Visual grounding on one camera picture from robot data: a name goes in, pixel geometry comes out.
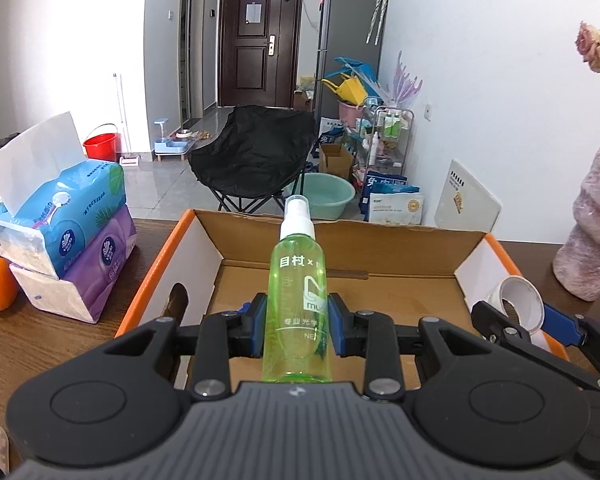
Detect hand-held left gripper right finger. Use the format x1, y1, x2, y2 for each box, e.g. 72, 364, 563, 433
328, 292, 485, 403

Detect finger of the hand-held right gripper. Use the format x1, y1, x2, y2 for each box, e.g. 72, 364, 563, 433
542, 304, 600, 368
471, 300, 600, 392

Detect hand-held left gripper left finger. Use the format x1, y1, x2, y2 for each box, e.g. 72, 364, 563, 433
111, 294, 270, 402

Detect white tape roll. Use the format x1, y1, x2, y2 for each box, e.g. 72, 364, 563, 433
489, 276, 546, 335

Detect green spray bottle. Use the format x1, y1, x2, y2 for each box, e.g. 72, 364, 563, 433
261, 195, 334, 384

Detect orange cardboard box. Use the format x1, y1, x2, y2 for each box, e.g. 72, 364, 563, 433
114, 208, 548, 391

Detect pink ceramic vase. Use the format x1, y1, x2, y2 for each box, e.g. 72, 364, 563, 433
552, 131, 600, 303

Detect green plastic basin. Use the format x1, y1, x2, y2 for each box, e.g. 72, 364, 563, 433
286, 172, 357, 221

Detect white bag with yellow label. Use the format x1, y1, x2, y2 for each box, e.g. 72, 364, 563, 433
367, 186, 425, 226

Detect white board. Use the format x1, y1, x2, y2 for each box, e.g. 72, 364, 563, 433
434, 159, 501, 235

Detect blue and white bag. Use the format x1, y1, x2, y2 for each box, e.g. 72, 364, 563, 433
362, 170, 408, 201
319, 117, 353, 148

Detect small brown cardboard box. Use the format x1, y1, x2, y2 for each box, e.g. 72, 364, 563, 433
319, 143, 355, 181

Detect purple tissue pack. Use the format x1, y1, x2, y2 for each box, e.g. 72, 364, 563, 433
9, 203, 138, 323

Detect black folding chair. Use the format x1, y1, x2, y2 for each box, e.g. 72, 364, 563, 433
187, 105, 321, 213

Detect blue pet feeder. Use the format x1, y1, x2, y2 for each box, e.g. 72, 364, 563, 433
153, 117, 196, 162

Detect pink plastic bucket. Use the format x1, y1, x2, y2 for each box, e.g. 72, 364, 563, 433
337, 99, 368, 128

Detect blue tissue pack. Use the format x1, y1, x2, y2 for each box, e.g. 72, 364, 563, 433
0, 110, 126, 281

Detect yellow plastic dustpan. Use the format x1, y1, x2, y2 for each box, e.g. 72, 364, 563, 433
322, 74, 366, 103

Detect red bucket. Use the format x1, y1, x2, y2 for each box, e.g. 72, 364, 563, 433
83, 123, 118, 162

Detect purple clothes hangers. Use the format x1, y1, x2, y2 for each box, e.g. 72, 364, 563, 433
387, 51, 425, 106

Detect blue plastic dustpan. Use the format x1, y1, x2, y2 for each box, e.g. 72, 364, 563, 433
335, 56, 381, 96

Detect dark brown entrance door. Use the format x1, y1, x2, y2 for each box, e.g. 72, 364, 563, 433
216, 0, 305, 109

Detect dark interior door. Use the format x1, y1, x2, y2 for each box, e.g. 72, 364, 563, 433
179, 0, 207, 121

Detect grey refrigerator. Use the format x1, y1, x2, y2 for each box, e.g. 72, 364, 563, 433
314, 0, 388, 121

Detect white folded umbrella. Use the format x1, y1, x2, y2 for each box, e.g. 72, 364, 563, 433
375, 0, 391, 46
365, 0, 384, 45

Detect metal wire rack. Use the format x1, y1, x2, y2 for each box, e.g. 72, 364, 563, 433
352, 105, 415, 181

